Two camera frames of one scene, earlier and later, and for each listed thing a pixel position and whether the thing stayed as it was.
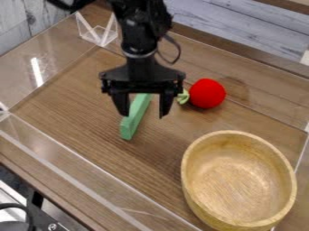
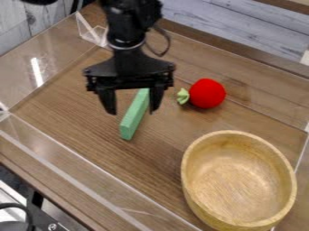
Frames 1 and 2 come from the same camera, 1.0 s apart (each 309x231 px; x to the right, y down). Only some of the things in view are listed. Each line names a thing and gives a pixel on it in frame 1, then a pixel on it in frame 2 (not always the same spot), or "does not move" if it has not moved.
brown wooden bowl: x=239 y=182 does not move
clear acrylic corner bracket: x=98 y=35 does not move
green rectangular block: x=140 y=105 does not move
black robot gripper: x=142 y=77 -> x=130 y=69
